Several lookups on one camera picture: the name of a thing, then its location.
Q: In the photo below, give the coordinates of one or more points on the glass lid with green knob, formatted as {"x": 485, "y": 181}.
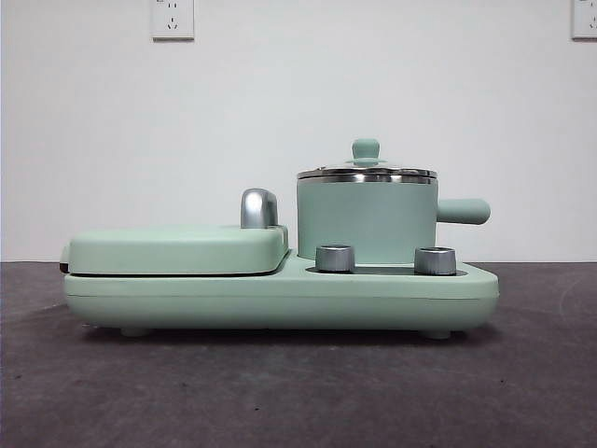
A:
{"x": 366, "y": 149}

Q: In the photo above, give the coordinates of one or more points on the silver control knob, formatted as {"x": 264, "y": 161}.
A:
{"x": 335, "y": 257}
{"x": 434, "y": 260}

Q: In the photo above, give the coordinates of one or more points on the green breakfast machine base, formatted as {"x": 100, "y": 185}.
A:
{"x": 280, "y": 303}

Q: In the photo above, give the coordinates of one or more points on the green griddle cover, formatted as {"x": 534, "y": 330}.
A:
{"x": 172, "y": 249}

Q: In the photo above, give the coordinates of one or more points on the white wall socket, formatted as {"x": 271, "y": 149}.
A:
{"x": 171, "y": 18}
{"x": 585, "y": 18}

